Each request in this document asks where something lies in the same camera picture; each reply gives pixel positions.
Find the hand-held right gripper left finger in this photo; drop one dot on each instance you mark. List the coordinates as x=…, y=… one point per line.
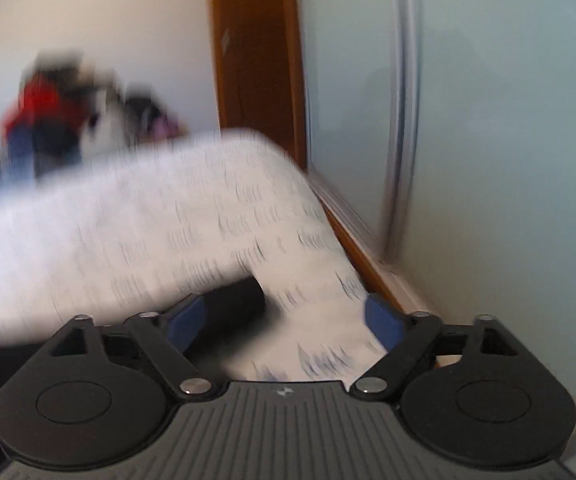
x=187, y=321

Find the white script-printed bedspread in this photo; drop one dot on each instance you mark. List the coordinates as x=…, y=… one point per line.
x=167, y=220

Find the pile of clothes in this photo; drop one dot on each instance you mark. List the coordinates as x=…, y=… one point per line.
x=47, y=110

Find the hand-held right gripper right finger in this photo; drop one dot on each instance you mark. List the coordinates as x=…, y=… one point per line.
x=383, y=322

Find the black bag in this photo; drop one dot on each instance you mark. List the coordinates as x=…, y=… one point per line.
x=142, y=110

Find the white plastic bag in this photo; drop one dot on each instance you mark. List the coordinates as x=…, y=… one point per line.
x=102, y=130

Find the wooden skirting board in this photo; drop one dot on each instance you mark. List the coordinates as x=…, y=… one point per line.
x=363, y=255

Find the wooden door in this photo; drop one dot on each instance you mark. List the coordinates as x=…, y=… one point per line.
x=258, y=60

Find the purple bag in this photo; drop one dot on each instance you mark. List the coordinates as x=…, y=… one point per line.
x=167, y=127

